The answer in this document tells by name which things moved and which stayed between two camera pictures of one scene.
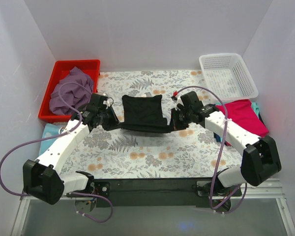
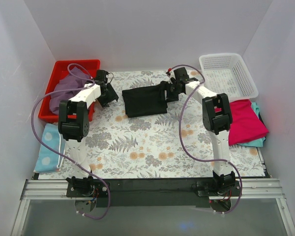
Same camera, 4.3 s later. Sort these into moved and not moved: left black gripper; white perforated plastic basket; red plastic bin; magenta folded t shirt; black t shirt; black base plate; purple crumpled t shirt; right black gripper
Moved: right black gripper; black t shirt; left black gripper
Not moved: black base plate; magenta folded t shirt; red plastic bin; white perforated plastic basket; purple crumpled t shirt
